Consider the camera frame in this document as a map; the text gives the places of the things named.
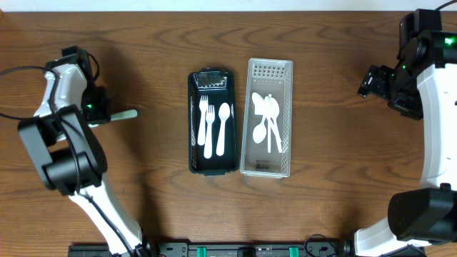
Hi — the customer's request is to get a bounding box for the mint green plastic fork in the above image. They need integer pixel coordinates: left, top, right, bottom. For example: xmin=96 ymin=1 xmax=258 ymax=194
xmin=88 ymin=109 xmax=138 ymax=128

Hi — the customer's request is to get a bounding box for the white fork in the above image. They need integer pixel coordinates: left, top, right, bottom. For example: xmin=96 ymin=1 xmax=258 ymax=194
xmin=204 ymin=105 xmax=215 ymax=159
xmin=197 ymin=95 xmax=209 ymax=146

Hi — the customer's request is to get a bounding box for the black perforated plastic basket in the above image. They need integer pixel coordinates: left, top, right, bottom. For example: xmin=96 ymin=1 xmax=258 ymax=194
xmin=187 ymin=68 xmax=239 ymax=176

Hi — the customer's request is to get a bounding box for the white spoon horizontal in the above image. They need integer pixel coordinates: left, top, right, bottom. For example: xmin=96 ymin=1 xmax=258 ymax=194
xmin=269 ymin=96 xmax=283 ymax=153

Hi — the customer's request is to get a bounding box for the white spoon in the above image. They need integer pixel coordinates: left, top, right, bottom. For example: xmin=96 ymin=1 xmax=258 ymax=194
xmin=216 ymin=103 xmax=231 ymax=156
xmin=251 ymin=91 xmax=283 ymax=153

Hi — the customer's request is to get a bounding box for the clear perforated plastic basket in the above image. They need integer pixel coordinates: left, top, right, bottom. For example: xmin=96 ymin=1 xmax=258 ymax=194
xmin=240 ymin=58 xmax=293 ymax=178

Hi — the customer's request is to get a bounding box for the white spoon vertical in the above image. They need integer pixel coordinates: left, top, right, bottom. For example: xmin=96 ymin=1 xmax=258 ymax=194
xmin=264 ymin=94 xmax=274 ymax=153

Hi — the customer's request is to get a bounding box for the white spoon angled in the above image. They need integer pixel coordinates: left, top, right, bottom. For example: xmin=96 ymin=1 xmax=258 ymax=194
xmin=252 ymin=92 xmax=267 ymax=143

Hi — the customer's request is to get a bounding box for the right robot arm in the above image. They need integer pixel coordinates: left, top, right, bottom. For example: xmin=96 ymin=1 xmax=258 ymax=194
xmin=353 ymin=9 xmax=456 ymax=256

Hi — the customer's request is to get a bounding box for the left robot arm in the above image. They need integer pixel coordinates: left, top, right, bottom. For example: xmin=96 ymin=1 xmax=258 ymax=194
xmin=18 ymin=46 xmax=155 ymax=256

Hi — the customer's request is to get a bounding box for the white label sticker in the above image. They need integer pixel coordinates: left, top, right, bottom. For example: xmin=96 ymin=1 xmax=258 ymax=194
xmin=254 ymin=101 xmax=264 ymax=116

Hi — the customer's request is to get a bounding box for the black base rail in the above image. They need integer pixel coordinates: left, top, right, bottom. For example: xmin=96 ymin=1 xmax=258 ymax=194
xmin=67 ymin=237 xmax=427 ymax=257

